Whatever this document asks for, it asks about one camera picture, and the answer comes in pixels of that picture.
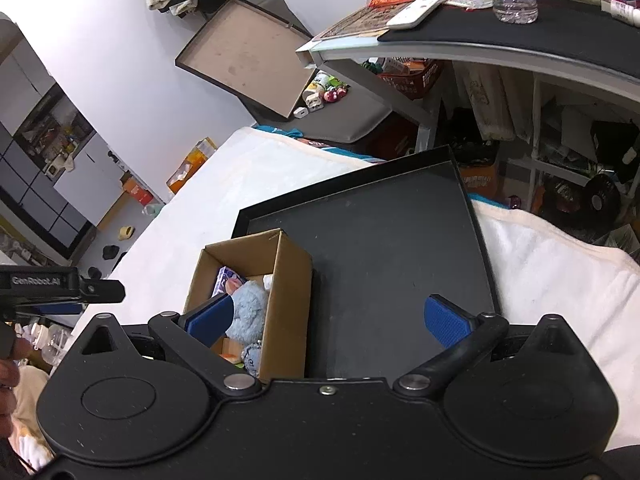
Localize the light blue plush toy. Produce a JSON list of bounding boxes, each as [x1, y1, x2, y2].
[[225, 281, 270, 345]]

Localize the orange printed box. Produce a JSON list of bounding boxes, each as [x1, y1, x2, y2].
[[457, 160, 501, 198]]

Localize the red plastic basket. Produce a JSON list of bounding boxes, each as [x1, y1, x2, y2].
[[377, 60, 446, 101]]

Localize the patterned flat board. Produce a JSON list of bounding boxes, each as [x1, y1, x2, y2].
[[312, 5, 401, 41]]

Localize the black desk mat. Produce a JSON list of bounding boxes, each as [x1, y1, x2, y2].
[[377, 0, 640, 73]]

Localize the orange carton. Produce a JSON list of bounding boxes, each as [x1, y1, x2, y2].
[[120, 172, 153, 206]]

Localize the clear plastic bottle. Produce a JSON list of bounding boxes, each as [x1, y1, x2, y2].
[[22, 322, 71, 361]]

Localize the white fluffy blanket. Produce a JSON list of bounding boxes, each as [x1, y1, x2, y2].
[[72, 127, 640, 466]]

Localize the brown cardboard box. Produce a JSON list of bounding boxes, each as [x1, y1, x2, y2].
[[182, 228, 313, 378]]

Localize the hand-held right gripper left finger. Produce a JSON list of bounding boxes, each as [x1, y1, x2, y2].
[[75, 294, 263, 396]]

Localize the teal bed sheet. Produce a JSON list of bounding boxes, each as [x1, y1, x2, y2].
[[255, 125, 381, 163]]

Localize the dark patterned soft pouch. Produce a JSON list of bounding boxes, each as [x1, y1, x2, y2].
[[241, 340, 263, 378]]

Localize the dark glass-door cabinet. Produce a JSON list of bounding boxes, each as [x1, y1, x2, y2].
[[0, 80, 98, 261]]

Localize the brown-lined black tray lid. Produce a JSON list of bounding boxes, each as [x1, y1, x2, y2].
[[175, 0, 326, 121]]

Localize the white cabinet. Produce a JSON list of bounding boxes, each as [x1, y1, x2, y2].
[[54, 137, 126, 231]]

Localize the black round discs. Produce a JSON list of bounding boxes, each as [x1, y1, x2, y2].
[[542, 172, 623, 226]]

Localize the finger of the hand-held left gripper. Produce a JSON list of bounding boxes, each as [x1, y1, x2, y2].
[[77, 279, 126, 305]]

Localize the white remote control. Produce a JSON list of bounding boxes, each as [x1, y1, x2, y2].
[[386, 0, 447, 31]]

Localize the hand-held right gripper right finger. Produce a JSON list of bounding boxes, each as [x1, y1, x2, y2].
[[394, 295, 591, 395]]

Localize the large black tray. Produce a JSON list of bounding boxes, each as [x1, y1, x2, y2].
[[231, 145, 503, 381]]

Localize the person's left hand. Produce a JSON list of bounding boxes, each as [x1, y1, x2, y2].
[[0, 337, 31, 431]]

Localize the grey curved desk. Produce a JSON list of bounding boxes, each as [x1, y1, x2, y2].
[[295, 0, 640, 161]]

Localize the white printed plastic bag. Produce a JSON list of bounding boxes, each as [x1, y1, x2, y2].
[[460, 62, 531, 141]]

